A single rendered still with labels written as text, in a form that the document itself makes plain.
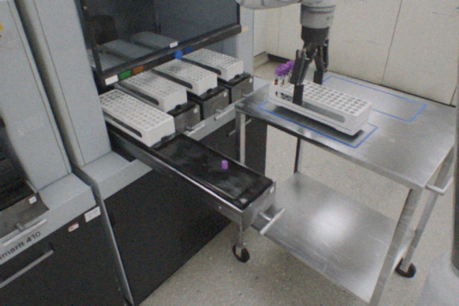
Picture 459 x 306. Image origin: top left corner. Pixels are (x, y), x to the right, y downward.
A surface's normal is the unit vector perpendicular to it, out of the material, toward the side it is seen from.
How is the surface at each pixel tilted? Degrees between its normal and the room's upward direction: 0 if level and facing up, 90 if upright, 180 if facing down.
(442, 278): 59
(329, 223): 0
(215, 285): 0
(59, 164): 90
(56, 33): 90
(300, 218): 0
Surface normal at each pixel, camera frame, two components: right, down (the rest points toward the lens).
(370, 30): -0.66, 0.43
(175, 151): -0.02, -0.83
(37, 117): 0.75, 0.35
